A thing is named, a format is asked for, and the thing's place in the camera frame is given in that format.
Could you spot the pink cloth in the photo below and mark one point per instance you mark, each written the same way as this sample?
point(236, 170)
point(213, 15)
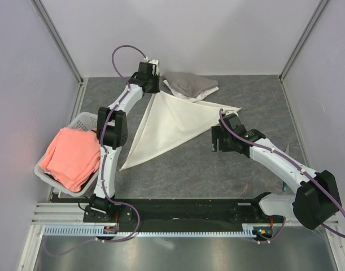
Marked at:
point(72, 157)

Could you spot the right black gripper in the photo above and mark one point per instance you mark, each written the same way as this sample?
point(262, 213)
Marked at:
point(217, 132)

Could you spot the white plastic basket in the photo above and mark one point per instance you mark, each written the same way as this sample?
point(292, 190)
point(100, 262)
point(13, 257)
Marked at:
point(85, 121)

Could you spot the right aluminium frame post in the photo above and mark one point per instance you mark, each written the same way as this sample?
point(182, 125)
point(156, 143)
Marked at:
point(311, 24)

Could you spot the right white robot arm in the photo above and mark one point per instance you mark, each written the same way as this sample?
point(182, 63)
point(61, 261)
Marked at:
point(316, 197)

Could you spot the left aluminium frame post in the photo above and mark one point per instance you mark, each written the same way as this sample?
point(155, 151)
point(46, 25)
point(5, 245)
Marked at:
point(51, 28)

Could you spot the white folded cloth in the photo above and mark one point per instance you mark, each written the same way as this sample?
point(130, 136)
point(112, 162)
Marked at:
point(194, 97)

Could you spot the white cable duct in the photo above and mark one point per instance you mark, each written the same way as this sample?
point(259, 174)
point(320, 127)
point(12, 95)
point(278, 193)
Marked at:
point(110, 230)

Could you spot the green handled knife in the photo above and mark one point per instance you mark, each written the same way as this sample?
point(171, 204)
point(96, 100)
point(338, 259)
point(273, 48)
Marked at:
point(285, 186)

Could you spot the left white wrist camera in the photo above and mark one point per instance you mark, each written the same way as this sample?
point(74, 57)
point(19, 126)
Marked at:
point(151, 61)

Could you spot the aluminium frame post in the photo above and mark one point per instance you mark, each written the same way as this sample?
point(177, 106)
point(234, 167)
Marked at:
point(51, 28)
point(311, 24)

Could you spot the white cloth napkin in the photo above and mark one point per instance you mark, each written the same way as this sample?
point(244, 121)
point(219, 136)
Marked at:
point(169, 122)

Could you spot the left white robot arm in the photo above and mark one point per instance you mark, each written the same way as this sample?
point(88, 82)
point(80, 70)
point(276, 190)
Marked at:
point(112, 133)

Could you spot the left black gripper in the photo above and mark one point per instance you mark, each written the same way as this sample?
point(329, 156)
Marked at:
point(156, 77)

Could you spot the grey folded cloth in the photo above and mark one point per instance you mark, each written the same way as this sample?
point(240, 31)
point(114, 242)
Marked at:
point(189, 83)

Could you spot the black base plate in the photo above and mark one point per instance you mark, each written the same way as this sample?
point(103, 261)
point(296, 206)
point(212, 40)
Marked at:
point(177, 215)

